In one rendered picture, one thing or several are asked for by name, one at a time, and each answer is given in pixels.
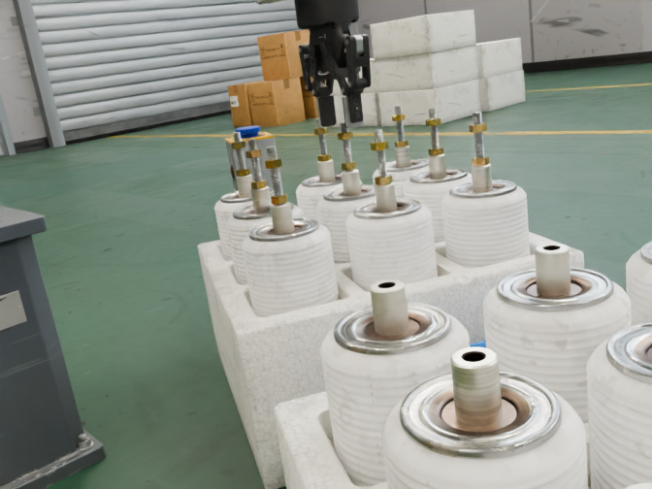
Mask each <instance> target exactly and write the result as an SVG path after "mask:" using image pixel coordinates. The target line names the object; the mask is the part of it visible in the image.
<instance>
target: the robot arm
mask: <svg viewBox="0 0 652 489"><path fill-rule="evenodd" d="M280 1H285V0H256V3H257V4H260V5H262V4H272V3H275V2H280ZM294 4H295V11H296V18H297V25H298V27H299V28H300V29H308V30H309V31H310V43H309V44H307V45H299V54H300V60H301V65H302V71H303V76H304V82H305V87H306V91H307V92H312V95H313V96H314V97H316V104H317V111H318V119H319V125H320V126H321V127H328V126H333V125H336V123H337V119H336V111H335V102H334V95H331V96H330V94H332V93H333V86H334V80H337V81H338V83H339V86H340V89H341V92H342V95H343V96H345V97H343V98H342V105H343V113H344V121H345V126H346V128H356V127H361V126H363V124H364V118H363V109H362V100H361V93H363V91H364V89H365V88H366V87H370V86H371V65H370V47H369V37H368V35H367V34H361V35H353V33H352V30H351V26H350V23H354V22H357V21H358V20H359V17H360V16H359V7H358V0H294ZM357 55H358V56H357ZM360 67H362V78H360V76H359V72H360V71H361V68H360ZM310 77H312V78H313V80H312V82H311V79H310ZM345 78H347V80H348V84H347V82H346V79H345ZM325 80H326V84H325Z"/></svg>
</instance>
